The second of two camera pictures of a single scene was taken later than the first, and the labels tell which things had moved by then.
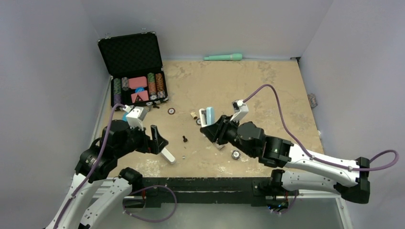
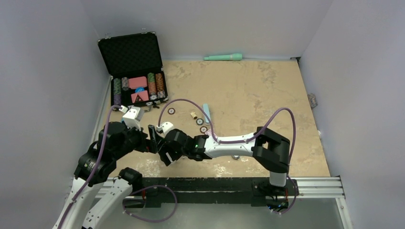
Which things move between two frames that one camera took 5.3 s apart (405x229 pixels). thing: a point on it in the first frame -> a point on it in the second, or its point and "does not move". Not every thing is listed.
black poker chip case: [133, 62] does not move
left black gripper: [157, 142] does not move
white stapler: [168, 155] does not move
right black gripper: [213, 131] -> [164, 149]
